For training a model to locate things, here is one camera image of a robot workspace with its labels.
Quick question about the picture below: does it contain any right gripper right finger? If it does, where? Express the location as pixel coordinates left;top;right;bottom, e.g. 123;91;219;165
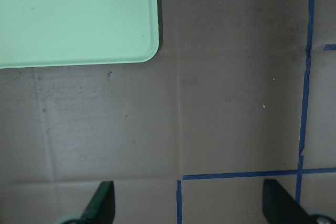
262;179;315;224

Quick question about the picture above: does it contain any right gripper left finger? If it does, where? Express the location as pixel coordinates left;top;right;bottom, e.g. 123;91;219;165
80;181;116;224

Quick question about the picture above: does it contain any brown paper table cover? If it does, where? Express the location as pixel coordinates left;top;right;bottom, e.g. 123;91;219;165
1;0;335;223

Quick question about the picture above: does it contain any light green tray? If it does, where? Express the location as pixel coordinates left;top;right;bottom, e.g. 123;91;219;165
1;0;160;69

